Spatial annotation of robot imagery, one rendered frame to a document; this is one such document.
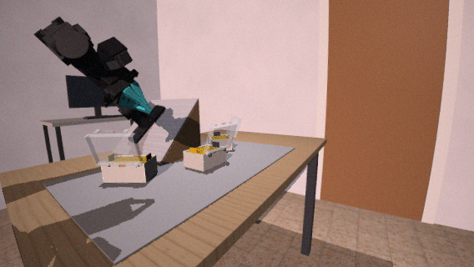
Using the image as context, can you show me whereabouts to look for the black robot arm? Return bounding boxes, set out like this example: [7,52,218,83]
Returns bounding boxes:
[34,17,166,142]

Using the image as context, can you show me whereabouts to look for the grey bench mat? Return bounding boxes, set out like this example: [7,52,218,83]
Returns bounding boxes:
[43,140,295,265]

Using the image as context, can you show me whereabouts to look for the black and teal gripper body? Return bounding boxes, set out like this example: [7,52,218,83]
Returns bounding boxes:
[101,69,139,108]

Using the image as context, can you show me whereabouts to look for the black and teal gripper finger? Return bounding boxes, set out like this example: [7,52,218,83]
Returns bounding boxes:
[130,81,153,111]
[118,86,152,114]

